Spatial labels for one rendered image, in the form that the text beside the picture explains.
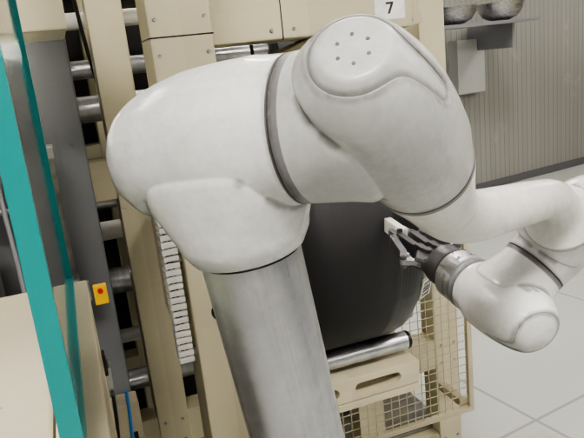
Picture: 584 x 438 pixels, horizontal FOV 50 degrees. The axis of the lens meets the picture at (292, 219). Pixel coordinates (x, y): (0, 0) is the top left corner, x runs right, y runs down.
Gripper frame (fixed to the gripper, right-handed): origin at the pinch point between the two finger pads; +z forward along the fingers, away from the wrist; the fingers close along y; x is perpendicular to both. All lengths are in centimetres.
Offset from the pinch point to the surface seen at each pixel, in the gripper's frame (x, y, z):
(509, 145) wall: 145, -386, 439
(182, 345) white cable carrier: 28, 42, 21
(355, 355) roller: 34.9, 4.2, 11.1
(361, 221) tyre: -1.4, 5.5, 4.4
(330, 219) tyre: -2.7, 11.7, 5.2
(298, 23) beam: -36, -3, 55
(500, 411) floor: 136, -98, 80
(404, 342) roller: 35.2, -8.9, 11.0
